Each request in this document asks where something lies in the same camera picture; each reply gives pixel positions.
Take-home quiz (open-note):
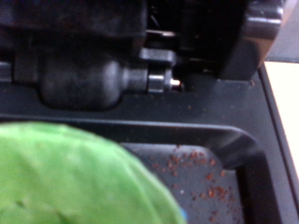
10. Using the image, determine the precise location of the black Keurig coffee machine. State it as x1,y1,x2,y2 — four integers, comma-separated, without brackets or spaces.
0,0,299,224

